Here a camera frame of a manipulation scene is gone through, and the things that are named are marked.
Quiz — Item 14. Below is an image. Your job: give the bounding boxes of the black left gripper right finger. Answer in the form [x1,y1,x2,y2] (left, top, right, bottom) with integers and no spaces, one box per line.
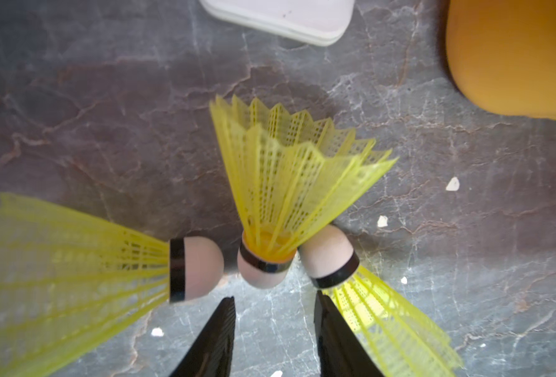
[314,291,384,377]

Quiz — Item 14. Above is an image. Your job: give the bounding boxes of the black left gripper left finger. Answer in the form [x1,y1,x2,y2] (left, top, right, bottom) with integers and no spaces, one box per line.
[170,297,235,377]

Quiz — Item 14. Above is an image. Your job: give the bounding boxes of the yellow plastic storage box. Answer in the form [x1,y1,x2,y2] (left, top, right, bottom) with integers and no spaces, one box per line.
[445,1,556,120]

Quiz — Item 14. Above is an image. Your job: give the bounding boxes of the green shuttlecock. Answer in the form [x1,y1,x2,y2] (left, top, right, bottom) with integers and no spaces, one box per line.
[210,97,396,289]
[0,193,224,376]
[298,225,463,376]

